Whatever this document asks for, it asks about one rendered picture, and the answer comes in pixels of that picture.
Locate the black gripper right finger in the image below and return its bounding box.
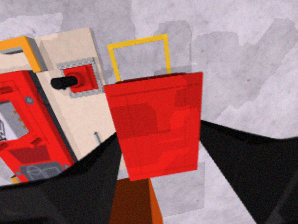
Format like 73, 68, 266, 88
200, 120, 298, 224

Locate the yellow rectangular frame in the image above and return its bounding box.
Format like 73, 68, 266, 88
108, 34, 171, 81

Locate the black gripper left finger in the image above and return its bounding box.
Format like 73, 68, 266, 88
0, 132, 122, 224

